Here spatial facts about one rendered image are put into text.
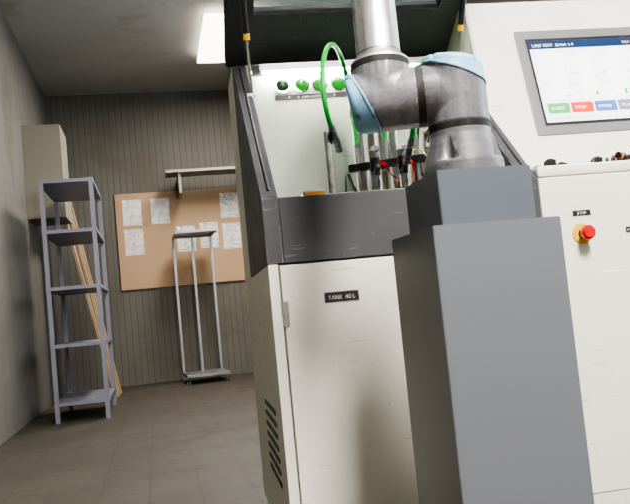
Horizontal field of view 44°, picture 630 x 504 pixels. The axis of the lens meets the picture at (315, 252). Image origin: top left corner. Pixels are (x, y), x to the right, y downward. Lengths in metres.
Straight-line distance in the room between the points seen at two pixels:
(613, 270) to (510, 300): 0.75
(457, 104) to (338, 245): 0.55
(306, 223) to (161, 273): 7.20
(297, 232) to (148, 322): 7.22
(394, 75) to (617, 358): 0.98
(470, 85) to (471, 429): 0.62
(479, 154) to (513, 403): 0.44
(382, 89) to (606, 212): 0.84
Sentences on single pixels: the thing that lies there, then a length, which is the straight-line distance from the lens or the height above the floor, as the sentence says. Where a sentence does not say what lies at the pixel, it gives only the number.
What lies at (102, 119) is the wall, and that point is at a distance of 9.33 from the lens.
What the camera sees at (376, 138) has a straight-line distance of 2.48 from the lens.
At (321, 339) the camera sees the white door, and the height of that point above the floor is 0.60.
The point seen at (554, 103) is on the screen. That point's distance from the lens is 2.41.
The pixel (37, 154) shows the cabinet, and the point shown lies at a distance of 7.36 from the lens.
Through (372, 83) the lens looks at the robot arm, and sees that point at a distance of 1.48.
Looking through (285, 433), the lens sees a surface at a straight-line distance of 1.85.
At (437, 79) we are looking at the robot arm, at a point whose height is 1.08.
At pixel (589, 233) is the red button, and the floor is 0.80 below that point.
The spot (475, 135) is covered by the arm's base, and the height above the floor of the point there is 0.96.
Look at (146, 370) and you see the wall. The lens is 9.03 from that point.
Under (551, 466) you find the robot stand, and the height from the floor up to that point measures 0.37.
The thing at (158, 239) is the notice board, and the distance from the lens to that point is 9.04.
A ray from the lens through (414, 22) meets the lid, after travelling 2.53.
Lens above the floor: 0.68
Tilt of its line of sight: 4 degrees up
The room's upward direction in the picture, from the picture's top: 6 degrees counter-clockwise
